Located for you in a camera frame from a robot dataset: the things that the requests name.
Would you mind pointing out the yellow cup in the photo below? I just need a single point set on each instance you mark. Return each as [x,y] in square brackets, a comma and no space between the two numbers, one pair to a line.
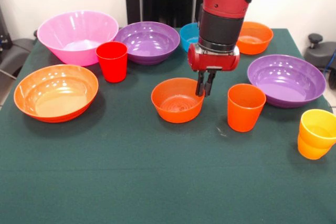
[317,119]

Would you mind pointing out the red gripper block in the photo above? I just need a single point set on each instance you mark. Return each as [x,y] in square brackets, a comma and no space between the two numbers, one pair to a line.
[214,61]

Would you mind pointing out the purple bowl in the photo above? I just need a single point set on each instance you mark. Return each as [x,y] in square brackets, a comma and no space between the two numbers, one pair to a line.
[286,82]
[149,40]

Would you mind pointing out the small orange bowl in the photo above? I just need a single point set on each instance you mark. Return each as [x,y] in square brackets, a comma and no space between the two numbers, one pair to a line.
[256,45]
[178,113]

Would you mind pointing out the red cup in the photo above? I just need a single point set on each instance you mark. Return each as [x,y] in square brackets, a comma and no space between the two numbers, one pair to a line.
[113,66]

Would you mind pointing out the pink bowl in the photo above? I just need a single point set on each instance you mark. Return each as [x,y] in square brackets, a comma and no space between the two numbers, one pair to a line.
[78,27]

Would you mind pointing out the light orange cup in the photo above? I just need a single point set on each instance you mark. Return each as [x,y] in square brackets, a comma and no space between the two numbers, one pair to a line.
[311,151]

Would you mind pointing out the black equipment frame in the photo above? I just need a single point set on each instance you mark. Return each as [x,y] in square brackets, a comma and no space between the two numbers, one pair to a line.
[4,32]

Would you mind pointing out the grey pedestal foot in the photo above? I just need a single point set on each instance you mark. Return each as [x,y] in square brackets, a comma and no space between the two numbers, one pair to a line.
[15,51]

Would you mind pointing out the dark green tablecloth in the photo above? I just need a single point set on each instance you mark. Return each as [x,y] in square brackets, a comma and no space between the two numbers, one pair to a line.
[157,169]

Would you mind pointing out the blue bowl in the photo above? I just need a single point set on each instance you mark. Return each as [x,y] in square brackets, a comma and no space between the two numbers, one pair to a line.
[187,37]

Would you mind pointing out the large orange bowl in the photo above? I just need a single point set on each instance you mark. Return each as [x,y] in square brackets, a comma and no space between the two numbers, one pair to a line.
[56,95]

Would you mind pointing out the black pedestal foot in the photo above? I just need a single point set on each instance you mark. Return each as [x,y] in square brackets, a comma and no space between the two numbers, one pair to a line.
[319,56]

